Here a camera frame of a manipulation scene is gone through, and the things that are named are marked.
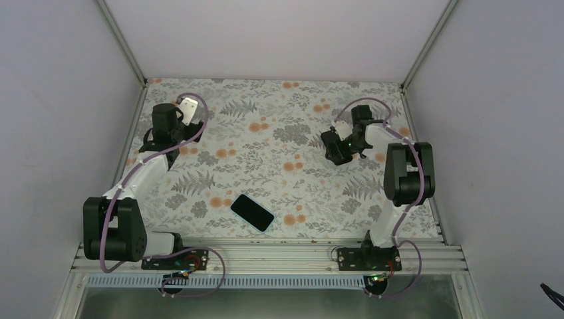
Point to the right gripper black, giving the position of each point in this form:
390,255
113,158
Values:
330,149

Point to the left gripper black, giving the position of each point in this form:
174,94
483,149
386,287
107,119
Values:
193,129

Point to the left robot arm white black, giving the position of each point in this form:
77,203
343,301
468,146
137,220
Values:
113,227

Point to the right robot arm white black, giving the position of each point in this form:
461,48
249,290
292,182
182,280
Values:
408,177

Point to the black phone in blue case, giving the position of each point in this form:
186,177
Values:
252,213

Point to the floral patterned table mat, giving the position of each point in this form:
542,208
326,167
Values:
263,139

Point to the black object at right edge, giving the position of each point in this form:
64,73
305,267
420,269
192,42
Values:
554,296

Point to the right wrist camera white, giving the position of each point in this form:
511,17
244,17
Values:
342,129

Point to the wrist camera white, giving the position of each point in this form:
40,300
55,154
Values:
187,107
342,129

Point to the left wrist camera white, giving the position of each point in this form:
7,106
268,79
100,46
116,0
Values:
187,107

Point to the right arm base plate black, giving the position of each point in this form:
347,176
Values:
374,259

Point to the left aluminium frame post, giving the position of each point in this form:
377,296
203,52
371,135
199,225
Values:
121,41

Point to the aluminium frame post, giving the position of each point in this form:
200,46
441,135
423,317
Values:
429,43
121,41

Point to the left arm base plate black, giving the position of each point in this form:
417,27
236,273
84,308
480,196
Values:
195,259

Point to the aluminium rail front frame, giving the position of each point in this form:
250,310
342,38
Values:
298,257

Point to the slotted grey cable duct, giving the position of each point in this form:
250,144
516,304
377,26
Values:
236,281

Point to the right aluminium frame post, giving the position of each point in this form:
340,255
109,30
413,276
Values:
429,43

